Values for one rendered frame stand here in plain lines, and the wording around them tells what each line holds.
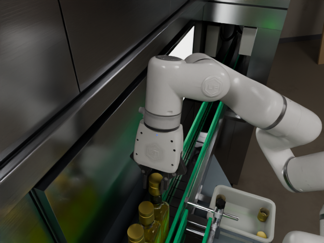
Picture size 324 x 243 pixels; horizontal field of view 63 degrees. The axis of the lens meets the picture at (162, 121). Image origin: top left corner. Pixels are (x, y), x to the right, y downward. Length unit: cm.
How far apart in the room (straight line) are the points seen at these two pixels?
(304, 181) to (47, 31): 60
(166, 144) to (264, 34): 98
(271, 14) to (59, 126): 111
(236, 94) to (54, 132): 38
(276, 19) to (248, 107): 84
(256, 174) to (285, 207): 33
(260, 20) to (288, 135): 85
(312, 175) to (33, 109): 57
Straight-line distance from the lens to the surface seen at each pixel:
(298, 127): 62
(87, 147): 55
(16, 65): 42
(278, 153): 71
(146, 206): 62
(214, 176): 122
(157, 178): 62
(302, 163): 69
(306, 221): 218
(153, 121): 51
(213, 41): 158
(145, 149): 56
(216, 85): 48
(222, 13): 140
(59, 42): 47
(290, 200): 224
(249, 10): 138
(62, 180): 51
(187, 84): 48
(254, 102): 58
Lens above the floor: 168
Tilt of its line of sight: 39 degrees down
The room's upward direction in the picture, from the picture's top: straight up
